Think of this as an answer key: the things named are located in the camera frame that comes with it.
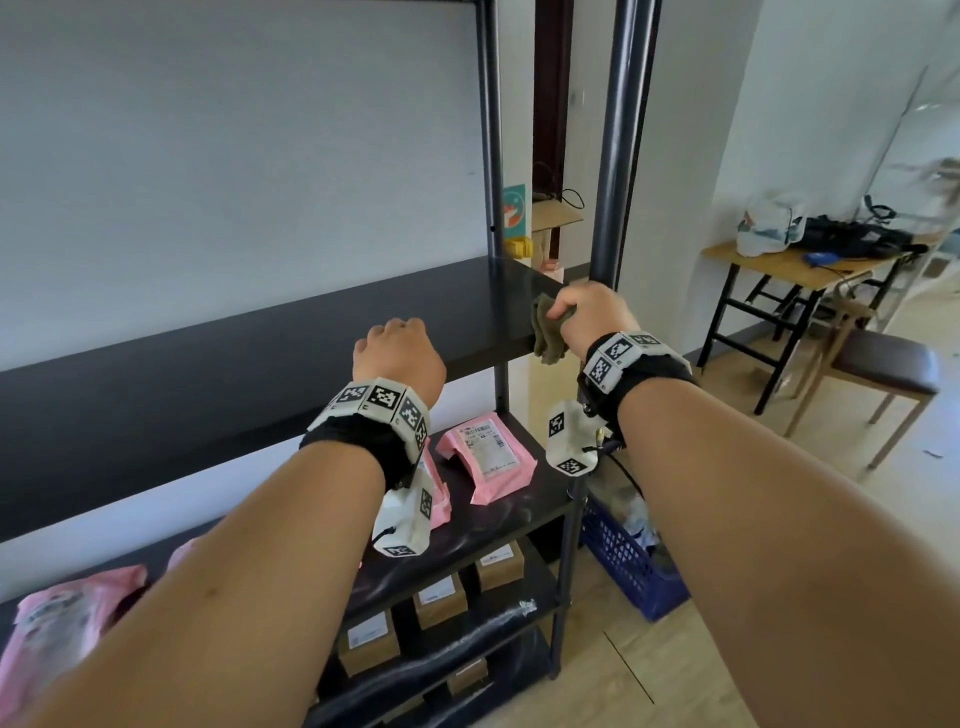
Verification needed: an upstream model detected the person's left hand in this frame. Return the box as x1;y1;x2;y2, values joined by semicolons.
350;317;449;410

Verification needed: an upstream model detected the person's right hand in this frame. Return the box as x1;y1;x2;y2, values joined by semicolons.
551;281;643;365

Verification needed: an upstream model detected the green and pink cleaning cloth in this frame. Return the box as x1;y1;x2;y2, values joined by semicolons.
530;293;580;367

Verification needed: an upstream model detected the dark metal shelf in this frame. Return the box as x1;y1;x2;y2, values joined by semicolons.
0;0;661;728

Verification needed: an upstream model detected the group of brown cardboard boxes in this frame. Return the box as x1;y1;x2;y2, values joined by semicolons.
329;541;526;706

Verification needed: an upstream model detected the person's left forearm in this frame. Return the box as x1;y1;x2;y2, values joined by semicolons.
22;438;388;728

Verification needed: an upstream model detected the person's right forearm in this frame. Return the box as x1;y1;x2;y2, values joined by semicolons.
618;378;960;728

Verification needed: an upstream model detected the black marker wristband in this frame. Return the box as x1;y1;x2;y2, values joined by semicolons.
575;331;700;444
298;377;433;493

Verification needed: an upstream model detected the small wooden table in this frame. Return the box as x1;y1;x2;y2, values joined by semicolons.
530;198;585;260

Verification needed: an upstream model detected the white marker cube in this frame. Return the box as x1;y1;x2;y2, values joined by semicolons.
545;399;607;478

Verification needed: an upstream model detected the colourful printed box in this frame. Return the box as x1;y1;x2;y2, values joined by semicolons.
500;183;528;241

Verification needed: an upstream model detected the white plastic bag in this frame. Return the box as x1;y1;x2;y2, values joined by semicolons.
734;191;808;259

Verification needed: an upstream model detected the wooden desk with black legs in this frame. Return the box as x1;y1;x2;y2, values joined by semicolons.
695;232;946;418

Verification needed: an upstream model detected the blue plastic crate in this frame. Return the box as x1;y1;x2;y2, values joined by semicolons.
581;468;691;624

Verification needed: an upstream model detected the black gear pile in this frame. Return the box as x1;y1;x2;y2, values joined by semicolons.
802;194;931;262

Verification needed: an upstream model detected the wooden chair with grey seat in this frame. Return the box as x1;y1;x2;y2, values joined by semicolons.
783;281;943;472

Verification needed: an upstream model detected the white display shelving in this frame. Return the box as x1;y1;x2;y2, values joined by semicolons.
862;59;960;331

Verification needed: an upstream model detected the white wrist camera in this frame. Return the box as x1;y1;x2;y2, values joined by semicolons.
371;449;436;560

